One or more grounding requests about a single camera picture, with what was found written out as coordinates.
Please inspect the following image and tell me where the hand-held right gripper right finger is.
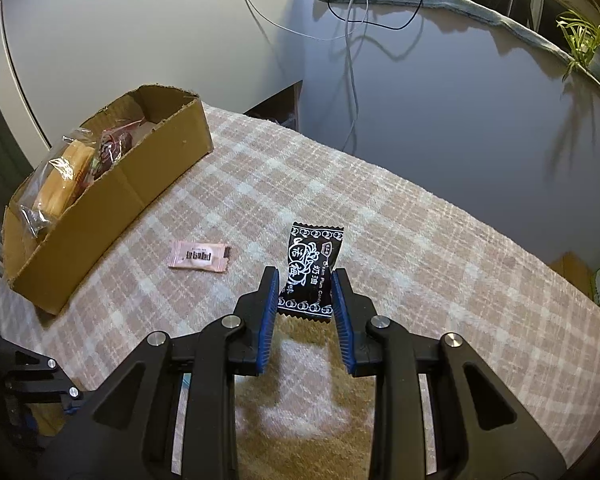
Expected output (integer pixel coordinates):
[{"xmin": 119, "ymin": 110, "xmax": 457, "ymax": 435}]
[{"xmin": 330, "ymin": 269, "xmax": 567, "ymax": 480}]

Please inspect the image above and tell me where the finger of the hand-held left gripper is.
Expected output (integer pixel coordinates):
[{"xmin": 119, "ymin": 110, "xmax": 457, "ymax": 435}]
[
  {"xmin": 0, "ymin": 336, "xmax": 59, "ymax": 376},
  {"xmin": 2, "ymin": 376, "xmax": 87, "ymax": 433}
]

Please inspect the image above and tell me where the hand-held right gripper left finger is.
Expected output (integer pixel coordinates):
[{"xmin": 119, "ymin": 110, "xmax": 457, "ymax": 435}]
[{"xmin": 37, "ymin": 266, "xmax": 282, "ymax": 480}]

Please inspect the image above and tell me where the black patterned candy packet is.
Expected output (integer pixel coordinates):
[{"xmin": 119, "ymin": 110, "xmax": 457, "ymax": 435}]
[{"xmin": 276, "ymin": 221, "xmax": 346, "ymax": 321}]

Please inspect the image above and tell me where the cardboard box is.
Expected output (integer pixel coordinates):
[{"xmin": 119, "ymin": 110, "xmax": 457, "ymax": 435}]
[{"xmin": 2, "ymin": 84, "xmax": 215, "ymax": 316}]

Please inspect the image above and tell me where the clear bagged bread loaf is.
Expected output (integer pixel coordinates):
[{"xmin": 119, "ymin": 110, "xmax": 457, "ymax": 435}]
[{"xmin": 19, "ymin": 129, "xmax": 101, "ymax": 238}]

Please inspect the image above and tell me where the dark snack bag red print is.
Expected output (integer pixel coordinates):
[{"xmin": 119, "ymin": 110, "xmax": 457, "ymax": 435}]
[{"xmin": 92, "ymin": 119, "xmax": 148, "ymax": 181}]

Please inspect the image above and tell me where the small pink packet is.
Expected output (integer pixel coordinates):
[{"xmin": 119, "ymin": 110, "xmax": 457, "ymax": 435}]
[{"xmin": 168, "ymin": 240, "xmax": 232, "ymax": 273}]

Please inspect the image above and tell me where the pink plaid tablecloth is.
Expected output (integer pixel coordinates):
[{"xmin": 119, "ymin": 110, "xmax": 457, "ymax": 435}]
[{"xmin": 0, "ymin": 101, "xmax": 600, "ymax": 480}]

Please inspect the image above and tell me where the small brown carton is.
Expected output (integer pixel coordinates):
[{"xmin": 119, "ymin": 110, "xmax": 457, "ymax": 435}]
[{"xmin": 550, "ymin": 254, "xmax": 596, "ymax": 301}]

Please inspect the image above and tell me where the potted spider plant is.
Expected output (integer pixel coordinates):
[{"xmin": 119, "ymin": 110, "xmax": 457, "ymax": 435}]
[{"xmin": 555, "ymin": 0, "xmax": 600, "ymax": 93}]

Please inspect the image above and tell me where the hanging white cable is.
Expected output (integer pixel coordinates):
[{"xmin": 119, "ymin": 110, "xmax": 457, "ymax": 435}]
[{"xmin": 344, "ymin": 0, "xmax": 362, "ymax": 153}]

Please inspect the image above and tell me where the long white cable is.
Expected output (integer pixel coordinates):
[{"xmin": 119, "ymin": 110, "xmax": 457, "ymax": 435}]
[{"xmin": 230, "ymin": 0, "xmax": 351, "ymax": 41}]

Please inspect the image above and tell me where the black looped cable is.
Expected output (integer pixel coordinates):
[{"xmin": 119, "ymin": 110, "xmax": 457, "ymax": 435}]
[{"xmin": 327, "ymin": 0, "xmax": 424, "ymax": 31}]

